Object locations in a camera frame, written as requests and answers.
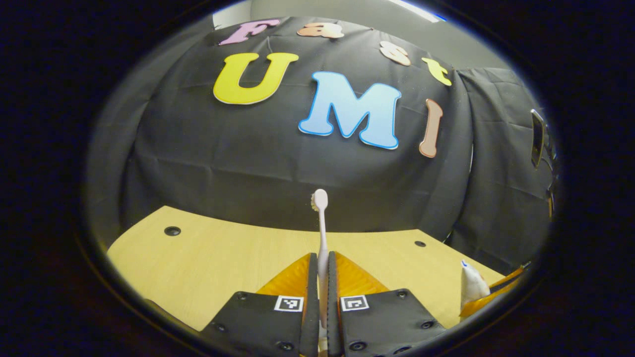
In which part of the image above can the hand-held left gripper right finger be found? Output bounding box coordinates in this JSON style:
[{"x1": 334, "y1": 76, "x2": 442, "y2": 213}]
[{"x1": 326, "y1": 251, "x2": 447, "y2": 357}]

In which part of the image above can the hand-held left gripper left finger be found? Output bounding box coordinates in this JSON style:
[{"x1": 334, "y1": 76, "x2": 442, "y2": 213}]
[{"x1": 198, "y1": 253, "x2": 319, "y2": 357}]

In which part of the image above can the white toothpaste tube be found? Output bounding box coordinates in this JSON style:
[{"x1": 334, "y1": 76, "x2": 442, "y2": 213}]
[{"x1": 460, "y1": 260, "x2": 491, "y2": 308}]

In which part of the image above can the pink toothbrush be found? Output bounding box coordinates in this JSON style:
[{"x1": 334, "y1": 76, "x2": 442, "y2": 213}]
[{"x1": 311, "y1": 189, "x2": 330, "y2": 357}]

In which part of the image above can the black backdrop cloth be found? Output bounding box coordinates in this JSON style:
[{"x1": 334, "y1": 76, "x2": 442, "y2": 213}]
[{"x1": 84, "y1": 16, "x2": 554, "y2": 276}]

